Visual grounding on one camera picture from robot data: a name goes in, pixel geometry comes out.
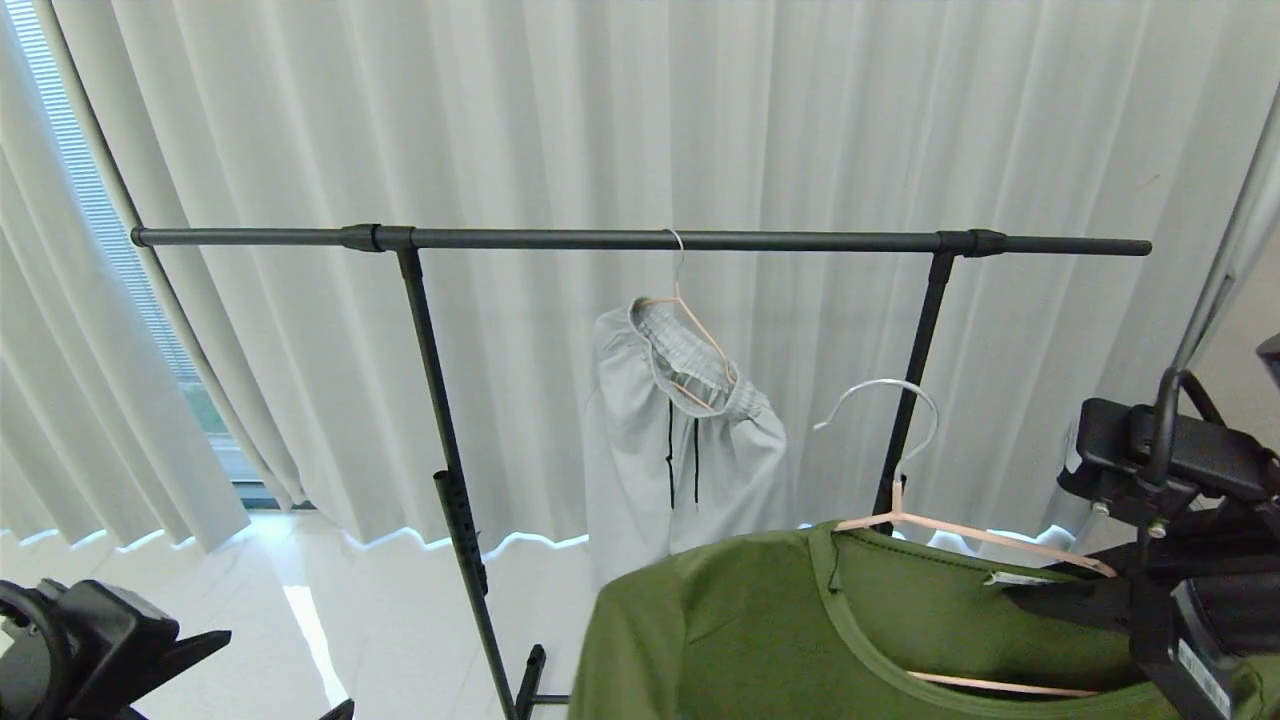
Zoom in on green garment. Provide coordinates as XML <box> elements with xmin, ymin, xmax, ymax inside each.
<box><xmin>568</xmin><ymin>520</ymin><xmax>1280</xmax><ymax>720</ymax></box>

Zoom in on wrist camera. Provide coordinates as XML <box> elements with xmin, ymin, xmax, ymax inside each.
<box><xmin>1058</xmin><ymin>398</ymin><xmax>1280</xmax><ymax>536</ymax></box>
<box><xmin>40</xmin><ymin>578</ymin><xmax>233</xmax><ymax>720</ymax></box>

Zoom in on window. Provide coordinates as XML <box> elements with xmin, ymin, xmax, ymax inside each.
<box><xmin>5</xmin><ymin>0</ymin><xmax>313</xmax><ymax>511</ymax></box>

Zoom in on pale grey shorts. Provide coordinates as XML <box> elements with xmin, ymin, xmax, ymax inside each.
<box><xmin>583</xmin><ymin>297</ymin><xmax>791</xmax><ymax>591</ymax></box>

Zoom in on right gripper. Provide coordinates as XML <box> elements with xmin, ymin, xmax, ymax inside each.
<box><xmin>1128</xmin><ymin>570</ymin><xmax>1280</xmax><ymax>720</ymax></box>

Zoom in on pink clothes hanger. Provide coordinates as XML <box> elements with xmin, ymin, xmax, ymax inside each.
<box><xmin>643</xmin><ymin>230</ymin><xmax>738</xmax><ymax>413</ymax></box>
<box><xmin>812</xmin><ymin>379</ymin><xmax>1119</xmax><ymax>698</ymax></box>

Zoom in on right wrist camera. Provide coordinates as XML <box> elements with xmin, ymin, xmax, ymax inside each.
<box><xmin>1058</xmin><ymin>398</ymin><xmax>1280</xmax><ymax>536</ymax></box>

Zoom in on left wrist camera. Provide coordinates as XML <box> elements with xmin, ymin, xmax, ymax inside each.
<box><xmin>40</xmin><ymin>578</ymin><xmax>233</xmax><ymax>720</ymax></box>

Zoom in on black clothes rack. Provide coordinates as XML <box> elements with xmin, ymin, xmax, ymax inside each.
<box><xmin>130</xmin><ymin>223</ymin><xmax>1153</xmax><ymax>720</ymax></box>

